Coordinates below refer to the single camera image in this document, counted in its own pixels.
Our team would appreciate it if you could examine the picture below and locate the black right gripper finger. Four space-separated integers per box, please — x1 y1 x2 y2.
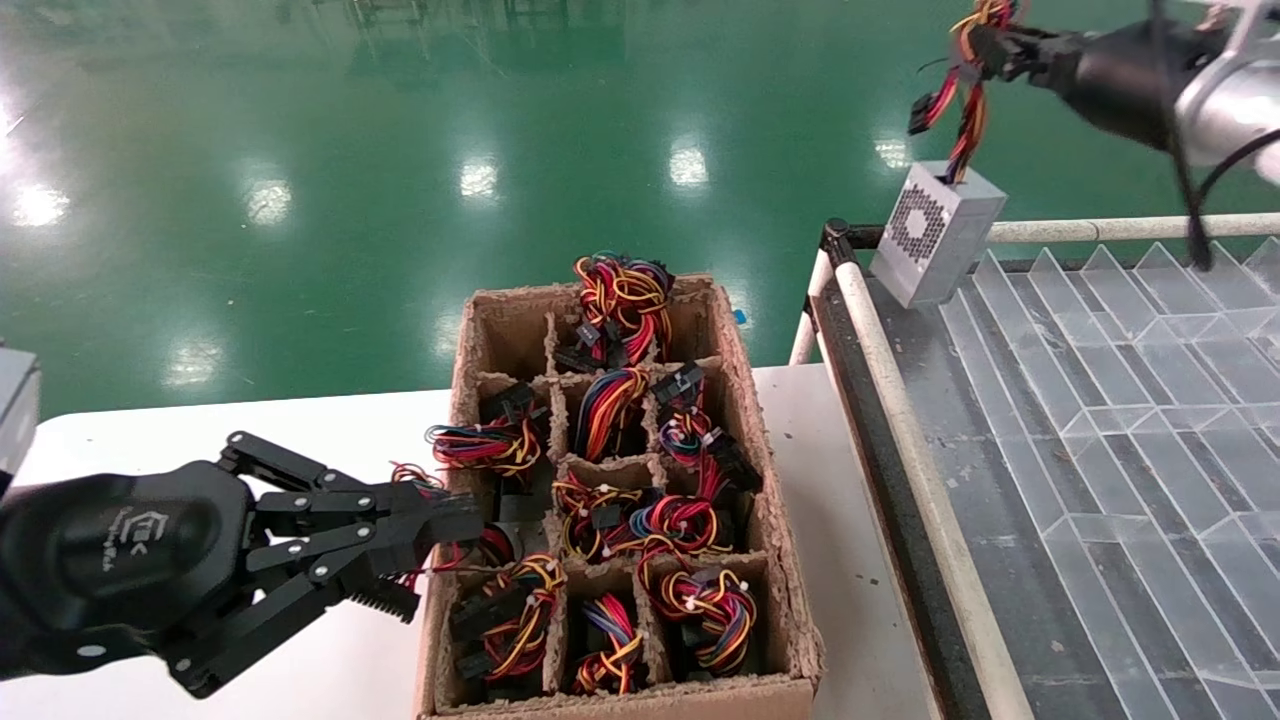
965 50 1076 93
968 22 1071 61

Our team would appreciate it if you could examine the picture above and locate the black pipe corner joint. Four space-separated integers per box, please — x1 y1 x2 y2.
822 218 889 266

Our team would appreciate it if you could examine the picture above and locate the long white rack side pipe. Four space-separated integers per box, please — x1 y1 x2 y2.
835 262 1036 720

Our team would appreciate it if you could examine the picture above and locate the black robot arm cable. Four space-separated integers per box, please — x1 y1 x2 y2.
1150 0 1280 271

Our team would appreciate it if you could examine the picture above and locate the grey power supply with wires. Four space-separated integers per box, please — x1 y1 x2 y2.
870 0 1019 309

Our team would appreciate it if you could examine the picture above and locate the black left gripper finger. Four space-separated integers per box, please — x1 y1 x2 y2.
163 530 481 699
218 431 486 536

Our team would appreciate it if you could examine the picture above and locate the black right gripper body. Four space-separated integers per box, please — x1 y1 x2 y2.
1062 20 1201 151

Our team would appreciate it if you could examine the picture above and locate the clear acrylic divider tray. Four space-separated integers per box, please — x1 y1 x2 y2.
875 238 1280 720

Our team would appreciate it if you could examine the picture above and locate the coloured power supply wire bundle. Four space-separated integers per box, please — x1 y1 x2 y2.
553 473 651 561
573 593 646 696
452 552 569 683
640 560 759 673
347 462 521 623
630 455 738 561
652 363 766 496
553 252 676 373
427 380 549 491
575 366 653 461

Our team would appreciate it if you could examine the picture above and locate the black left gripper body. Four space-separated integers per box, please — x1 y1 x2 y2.
0 460 259 681

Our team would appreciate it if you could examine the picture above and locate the brown cardboard divider box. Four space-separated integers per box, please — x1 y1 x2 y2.
418 275 826 720

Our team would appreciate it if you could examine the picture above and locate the white rack crossbar pipe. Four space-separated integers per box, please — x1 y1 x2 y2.
988 213 1280 249

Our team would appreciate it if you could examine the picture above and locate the white rack leg pipe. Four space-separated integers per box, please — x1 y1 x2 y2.
790 250 836 366

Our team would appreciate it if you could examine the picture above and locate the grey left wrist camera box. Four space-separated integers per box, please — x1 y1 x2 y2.
0 345 43 491

